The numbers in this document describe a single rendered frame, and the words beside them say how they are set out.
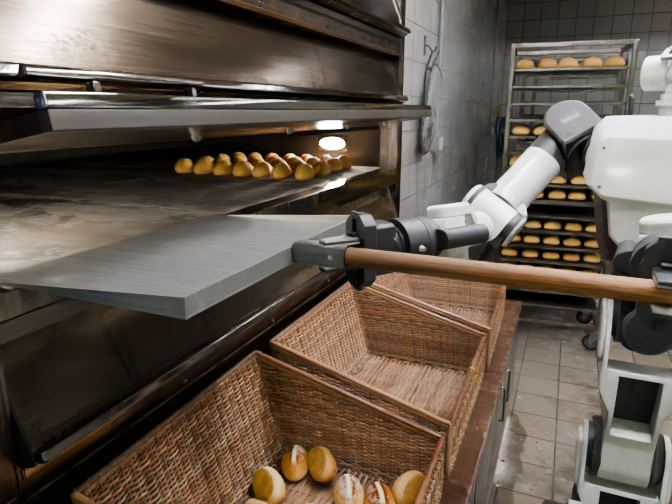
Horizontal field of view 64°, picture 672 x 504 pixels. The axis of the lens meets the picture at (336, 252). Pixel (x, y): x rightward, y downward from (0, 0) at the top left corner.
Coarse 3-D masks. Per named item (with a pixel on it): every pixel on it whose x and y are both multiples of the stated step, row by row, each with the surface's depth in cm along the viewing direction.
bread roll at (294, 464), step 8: (288, 448) 128; (296, 448) 126; (288, 456) 124; (296, 456) 123; (304, 456) 125; (288, 464) 122; (296, 464) 122; (304, 464) 123; (288, 472) 122; (296, 472) 121; (304, 472) 123; (296, 480) 122
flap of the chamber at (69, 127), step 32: (0, 128) 62; (32, 128) 60; (64, 128) 61; (96, 128) 65; (128, 128) 70; (160, 128) 77; (192, 128) 86; (224, 128) 97; (256, 128) 111; (320, 128) 159
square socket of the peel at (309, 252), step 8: (304, 240) 86; (312, 240) 86; (296, 248) 84; (304, 248) 83; (312, 248) 83; (320, 248) 82; (328, 248) 82; (336, 248) 81; (344, 248) 81; (296, 256) 84; (304, 256) 84; (312, 256) 83; (320, 256) 83; (328, 256) 82; (336, 256) 82; (344, 256) 81; (312, 264) 84; (320, 264) 83; (328, 264) 82; (336, 264) 82; (344, 264) 82
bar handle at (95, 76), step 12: (24, 72) 61; (36, 72) 62; (48, 72) 63; (60, 72) 65; (72, 72) 67; (84, 72) 68; (96, 72) 70; (108, 72) 72; (120, 72) 74; (96, 84) 70; (132, 84) 76; (144, 84) 78; (156, 84) 80; (168, 84) 83; (180, 84) 85; (192, 84) 88
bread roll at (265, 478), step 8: (256, 472) 119; (264, 472) 117; (272, 472) 116; (256, 480) 118; (264, 480) 116; (272, 480) 114; (280, 480) 115; (256, 488) 116; (264, 488) 115; (272, 488) 113; (280, 488) 114; (264, 496) 113; (272, 496) 112; (280, 496) 113
